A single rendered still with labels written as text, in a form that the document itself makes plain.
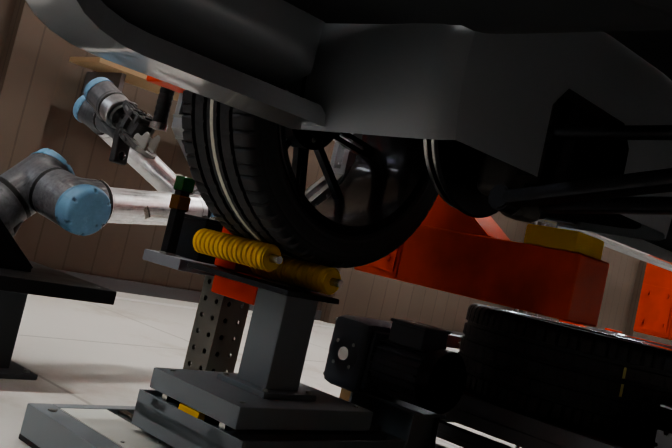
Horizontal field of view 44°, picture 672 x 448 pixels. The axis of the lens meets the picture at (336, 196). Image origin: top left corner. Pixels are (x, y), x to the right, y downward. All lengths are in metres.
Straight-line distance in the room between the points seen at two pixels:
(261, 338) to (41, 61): 3.50
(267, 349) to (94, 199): 0.87
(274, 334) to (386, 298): 5.80
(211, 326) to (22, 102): 2.96
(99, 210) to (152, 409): 0.82
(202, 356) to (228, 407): 0.69
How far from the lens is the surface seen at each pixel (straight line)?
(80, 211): 2.46
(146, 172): 2.85
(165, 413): 1.82
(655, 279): 4.01
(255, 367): 1.84
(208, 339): 2.33
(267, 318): 1.82
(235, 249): 1.78
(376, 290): 7.44
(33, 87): 5.08
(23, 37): 5.06
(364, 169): 2.07
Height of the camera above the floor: 0.54
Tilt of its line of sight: 4 degrees up
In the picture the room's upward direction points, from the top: 13 degrees clockwise
